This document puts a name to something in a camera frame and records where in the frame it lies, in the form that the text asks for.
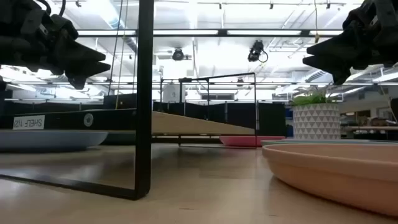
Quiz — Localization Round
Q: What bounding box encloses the wooden shelf with black frame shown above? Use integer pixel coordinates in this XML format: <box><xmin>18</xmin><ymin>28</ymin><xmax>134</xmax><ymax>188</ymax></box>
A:
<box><xmin>0</xmin><ymin>0</ymin><xmax>259</xmax><ymax>201</ymax></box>

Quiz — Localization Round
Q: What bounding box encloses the tan plate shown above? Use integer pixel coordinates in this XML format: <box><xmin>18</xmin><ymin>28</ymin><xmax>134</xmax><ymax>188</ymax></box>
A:
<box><xmin>261</xmin><ymin>143</ymin><xmax>398</xmax><ymax>218</ymax></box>

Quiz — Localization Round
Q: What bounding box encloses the blue plate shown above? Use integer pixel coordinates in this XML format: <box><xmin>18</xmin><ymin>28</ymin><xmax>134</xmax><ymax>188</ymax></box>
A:
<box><xmin>0</xmin><ymin>129</ymin><xmax>109</xmax><ymax>152</ymax></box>

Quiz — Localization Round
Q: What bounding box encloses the hanging yellow cable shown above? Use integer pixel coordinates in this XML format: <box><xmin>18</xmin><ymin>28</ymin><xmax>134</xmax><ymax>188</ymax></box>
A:
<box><xmin>313</xmin><ymin>0</ymin><xmax>321</xmax><ymax>44</ymax></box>

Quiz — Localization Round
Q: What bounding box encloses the black overhead camera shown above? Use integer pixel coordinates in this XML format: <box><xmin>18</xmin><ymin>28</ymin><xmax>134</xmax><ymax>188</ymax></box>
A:
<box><xmin>247</xmin><ymin>39</ymin><xmax>269</xmax><ymax>63</ymax></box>

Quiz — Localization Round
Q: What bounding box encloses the black partition wall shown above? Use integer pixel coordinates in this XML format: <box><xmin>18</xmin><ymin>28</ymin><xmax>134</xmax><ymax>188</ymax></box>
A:
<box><xmin>102</xmin><ymin>92</ymin><xmax>289</xmax><ymax>138</ymax></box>

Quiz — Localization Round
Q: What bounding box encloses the white box cabinet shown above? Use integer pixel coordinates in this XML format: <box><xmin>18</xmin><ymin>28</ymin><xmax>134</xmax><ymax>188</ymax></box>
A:
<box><xmin>162</xmin><ymin>83</ymin><xmax>187</xmax><ymax>104</ymax></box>

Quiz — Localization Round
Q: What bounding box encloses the black rig frame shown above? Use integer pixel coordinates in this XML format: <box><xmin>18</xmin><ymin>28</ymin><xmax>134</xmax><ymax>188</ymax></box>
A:
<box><xmin>74</xmin><ymin>28</ymin><xmax>346</xmax><ymax>38</ymax></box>

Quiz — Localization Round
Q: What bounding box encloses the wooden background desk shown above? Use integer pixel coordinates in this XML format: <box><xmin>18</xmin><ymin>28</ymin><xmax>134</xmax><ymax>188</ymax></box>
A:
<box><xmin>341</xmin><ymin>124</ymin><xmax>398</xmax><ymax>141</ymax></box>

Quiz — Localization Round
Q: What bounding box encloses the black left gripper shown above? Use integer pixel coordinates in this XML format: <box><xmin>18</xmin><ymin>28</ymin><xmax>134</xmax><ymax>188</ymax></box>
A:
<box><xmin>0</xmin><ymin>0</ymin><xmax>112</xmax><ymax>90</ymax></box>

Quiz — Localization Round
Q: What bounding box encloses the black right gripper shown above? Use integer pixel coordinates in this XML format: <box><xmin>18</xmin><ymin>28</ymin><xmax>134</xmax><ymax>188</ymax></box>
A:
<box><xmin>302</xmin><ymin>0</ymin><xmax>398</xmax><ymax>85</ymax></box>

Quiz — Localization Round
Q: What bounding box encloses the green succulent plant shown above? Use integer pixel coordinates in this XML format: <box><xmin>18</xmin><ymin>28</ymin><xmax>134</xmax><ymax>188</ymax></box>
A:
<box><xmin>289</xmin><ymin>86</ymin><xmax>338</xmax><ymax>107</ymax></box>

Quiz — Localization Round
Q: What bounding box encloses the black round ceiling fixture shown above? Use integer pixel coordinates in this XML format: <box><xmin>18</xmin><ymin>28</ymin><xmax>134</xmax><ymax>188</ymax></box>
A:
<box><xmin>171</xmin><ymin>47</ymin><xmax>192</xmax><ymax>62</ymax></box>

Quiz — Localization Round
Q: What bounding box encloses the pink plate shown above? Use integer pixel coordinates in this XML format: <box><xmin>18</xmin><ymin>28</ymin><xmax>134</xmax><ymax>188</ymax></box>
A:
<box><xmin>219</xmin><ymin>135</ymin><xmax>286</xmax><ymax>148</ymax></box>

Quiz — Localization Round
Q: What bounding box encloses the white triangle-patterned plant pot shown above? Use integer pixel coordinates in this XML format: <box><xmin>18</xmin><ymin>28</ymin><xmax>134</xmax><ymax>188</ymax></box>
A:
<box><xmin>292</xmin><ymin>103</ymin><xmax>341</xmax><ymax>141</ymax></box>

